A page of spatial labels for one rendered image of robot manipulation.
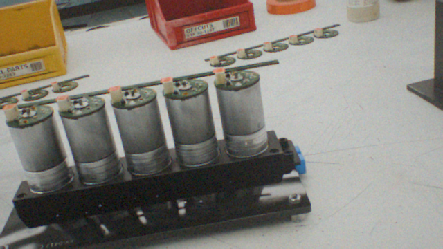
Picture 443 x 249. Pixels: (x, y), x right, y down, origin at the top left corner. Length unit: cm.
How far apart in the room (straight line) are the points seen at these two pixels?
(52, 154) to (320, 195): 15
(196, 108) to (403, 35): 29
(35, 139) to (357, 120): 20
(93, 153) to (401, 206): 16
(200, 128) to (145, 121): 3
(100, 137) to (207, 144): 6
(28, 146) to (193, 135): 9
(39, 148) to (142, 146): 5
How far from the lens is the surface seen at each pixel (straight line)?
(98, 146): 29
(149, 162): 29
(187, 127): 29
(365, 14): 58
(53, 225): 30
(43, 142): 30
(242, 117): 29
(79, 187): 30
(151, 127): 29
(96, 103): 29
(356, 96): 41
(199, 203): 28
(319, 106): 40
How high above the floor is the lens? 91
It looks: 25 degrees down
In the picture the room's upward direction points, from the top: 10 degrees counter-clockwise
